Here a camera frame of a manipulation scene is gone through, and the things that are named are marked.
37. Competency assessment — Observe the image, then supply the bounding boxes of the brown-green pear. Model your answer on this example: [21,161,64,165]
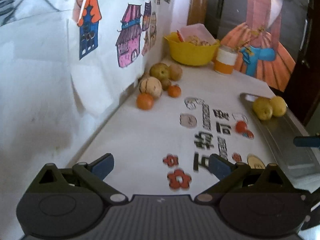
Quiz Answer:
[252,97,273,121]

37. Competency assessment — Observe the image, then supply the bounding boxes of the orange tangerine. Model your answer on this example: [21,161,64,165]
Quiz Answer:
[167,85,182,98]
[136,93,154,111]

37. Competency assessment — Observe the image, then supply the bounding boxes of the metal tray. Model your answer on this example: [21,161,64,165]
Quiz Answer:
[239,93,319,180]

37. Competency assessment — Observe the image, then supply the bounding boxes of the yellow lemon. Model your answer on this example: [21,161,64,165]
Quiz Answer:
[270,96,287,117]

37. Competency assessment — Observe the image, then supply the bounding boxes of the tan striped melon near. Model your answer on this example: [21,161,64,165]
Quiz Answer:
[139,77,163,99]

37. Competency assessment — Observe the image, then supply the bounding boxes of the tan striped melon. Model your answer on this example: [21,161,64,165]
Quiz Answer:
[169,63,183,81]
[139,77,163,99]

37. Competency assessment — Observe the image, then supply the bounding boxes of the small kiwi left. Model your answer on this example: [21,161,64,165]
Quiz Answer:
[138,73,150,82]

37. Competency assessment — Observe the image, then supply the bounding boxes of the small kiwi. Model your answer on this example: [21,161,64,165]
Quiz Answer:
[161,78,171,91]
[138,73,150,82]

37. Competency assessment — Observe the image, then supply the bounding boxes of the small kiwi front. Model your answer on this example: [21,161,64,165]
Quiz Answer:
[161,78,171,91]

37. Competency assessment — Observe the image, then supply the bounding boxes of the tan striped melon far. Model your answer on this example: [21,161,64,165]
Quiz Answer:
[169,63,183,81]

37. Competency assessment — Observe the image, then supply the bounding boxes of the white and orange cup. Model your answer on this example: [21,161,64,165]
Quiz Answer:
[214,45,238,75]

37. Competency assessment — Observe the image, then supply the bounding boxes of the large green pear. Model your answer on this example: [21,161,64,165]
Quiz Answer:
[149,63,170,81]

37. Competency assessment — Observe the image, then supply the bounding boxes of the paper with house drawings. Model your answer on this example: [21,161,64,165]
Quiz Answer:
[1,0,172,115]

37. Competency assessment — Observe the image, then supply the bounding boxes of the painting of woman in dress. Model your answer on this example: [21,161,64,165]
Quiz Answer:
[204,0,310,92]

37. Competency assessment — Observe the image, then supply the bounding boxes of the yellow plastic bowl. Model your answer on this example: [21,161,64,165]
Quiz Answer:
[164,32,220,66]

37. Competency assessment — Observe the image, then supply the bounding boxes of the pink plastic lid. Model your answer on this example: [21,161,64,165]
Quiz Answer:
[179,23,216,45]

